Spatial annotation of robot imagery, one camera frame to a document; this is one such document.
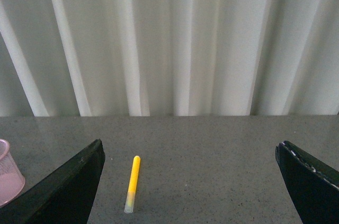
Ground yellow pen with clear cap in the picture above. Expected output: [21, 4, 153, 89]
[124, 156, 141, 214]

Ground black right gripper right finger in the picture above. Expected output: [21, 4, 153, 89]
[275, 141, 338, 223]

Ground white pleated curtain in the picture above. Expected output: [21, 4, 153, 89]
[1, 0, 338, 117]

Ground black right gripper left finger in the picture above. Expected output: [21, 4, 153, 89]
[1, 139, 105, 223]

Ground pink mesh cup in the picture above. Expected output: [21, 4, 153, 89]
[0, 139, 25, 207]

